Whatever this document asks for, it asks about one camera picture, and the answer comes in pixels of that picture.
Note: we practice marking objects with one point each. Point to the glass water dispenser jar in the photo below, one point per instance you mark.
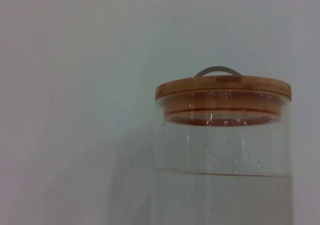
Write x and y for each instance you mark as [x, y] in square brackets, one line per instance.
[225, 197]

